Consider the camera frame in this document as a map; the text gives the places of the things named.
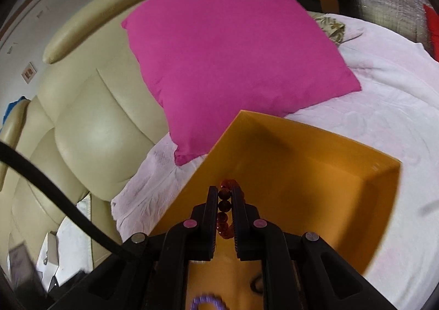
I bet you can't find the pink pillow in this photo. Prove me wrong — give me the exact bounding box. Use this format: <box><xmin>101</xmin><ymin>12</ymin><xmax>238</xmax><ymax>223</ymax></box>
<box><xmin>122</xmin><ymin>0</ymin><xmax>362</xmax><ymax>167</ymax></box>

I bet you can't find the red bead bracelet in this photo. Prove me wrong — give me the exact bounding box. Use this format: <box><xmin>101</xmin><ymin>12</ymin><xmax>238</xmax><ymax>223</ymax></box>
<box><xmin>216</xmin><ymin>178</ymin><xmax>246</xmax><ymax>240</ymax></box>

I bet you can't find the orange box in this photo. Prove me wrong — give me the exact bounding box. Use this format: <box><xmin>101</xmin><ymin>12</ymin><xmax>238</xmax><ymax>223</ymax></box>
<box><xmin>147</xmin><ymin>109</ymin><xmax>402</xmax><ymax>310</ymax></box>

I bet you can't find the purple bead bracelet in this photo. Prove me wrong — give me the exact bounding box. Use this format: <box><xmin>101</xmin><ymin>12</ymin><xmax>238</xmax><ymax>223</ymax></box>
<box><xmin>188</xmin><ymin>294</ymin><xmax>229</xmax><ymax>310</ymax></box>

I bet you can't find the black cable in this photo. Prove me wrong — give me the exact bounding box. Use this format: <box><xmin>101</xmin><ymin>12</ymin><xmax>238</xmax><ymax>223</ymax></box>
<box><xmin>0</xmin><ymin>141</ymin><xmax>134</xmax><ymax>257</ymax></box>

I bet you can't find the beige leather sofa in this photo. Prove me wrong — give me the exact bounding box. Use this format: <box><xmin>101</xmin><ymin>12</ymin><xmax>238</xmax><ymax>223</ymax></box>
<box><xmin>0</xmin><ymin>0</ymin><xmax>193</xmax><ymax>283</ymax></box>

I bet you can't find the blue fabric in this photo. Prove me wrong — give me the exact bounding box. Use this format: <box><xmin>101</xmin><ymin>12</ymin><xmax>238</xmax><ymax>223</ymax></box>
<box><xmin>0</xmin><ymin>98</ymin><xmax>31</xmax><ymax>132</ymax></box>

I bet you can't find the framed wall picture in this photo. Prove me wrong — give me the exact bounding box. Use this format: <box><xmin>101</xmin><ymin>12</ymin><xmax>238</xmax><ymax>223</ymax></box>
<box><xmin>21</xmin><ymin>61</ymin><xmax>38</xmax><ymax>84</ymax></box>

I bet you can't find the red cushion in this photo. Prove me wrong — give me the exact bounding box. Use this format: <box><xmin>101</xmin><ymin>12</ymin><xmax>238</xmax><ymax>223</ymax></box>
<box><xmin>423</xmin><ymin>4</ymin><xmax>439</xmax><ymax>62</ymax></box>

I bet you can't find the small white box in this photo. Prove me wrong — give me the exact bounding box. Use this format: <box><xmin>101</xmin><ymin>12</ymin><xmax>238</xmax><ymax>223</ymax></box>
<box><xmin>36</xmin><ymin>231</ymin><xmax>60</xmax><ymax>274</ymax></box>

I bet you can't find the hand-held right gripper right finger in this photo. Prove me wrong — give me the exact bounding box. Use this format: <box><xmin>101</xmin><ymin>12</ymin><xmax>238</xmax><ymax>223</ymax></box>
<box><xmin>230</xmin><ymin>183</ymin><xmax>395</xmax><ymax>310</ymax></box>

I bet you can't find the black hair tie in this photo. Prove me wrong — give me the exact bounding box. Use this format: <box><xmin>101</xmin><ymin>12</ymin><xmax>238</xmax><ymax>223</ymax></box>
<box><xmin>249</xmin><ymin>274</ymin><xmax>266</xmax><ymax>295</ymax></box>

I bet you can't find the patterned cloth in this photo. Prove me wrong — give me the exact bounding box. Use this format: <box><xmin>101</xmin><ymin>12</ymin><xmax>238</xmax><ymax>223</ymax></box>
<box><xmin>307</xmin><ymin>12</ymin><xmax>364</xmax><ymax>45</ymax></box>

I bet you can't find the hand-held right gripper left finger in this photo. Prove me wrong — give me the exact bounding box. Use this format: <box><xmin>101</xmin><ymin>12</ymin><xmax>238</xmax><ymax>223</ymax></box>
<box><xmin>48</xmin><ymin>185</ymin><xmax>220</xmax><ymax>310</ymax></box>

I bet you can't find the white blanket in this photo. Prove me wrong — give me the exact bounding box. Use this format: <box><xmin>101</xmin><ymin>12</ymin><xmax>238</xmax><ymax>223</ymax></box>
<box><xmin>111</xmin><ymin>13</ymin><xmax>439</xmax><ymax>310</ymax></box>

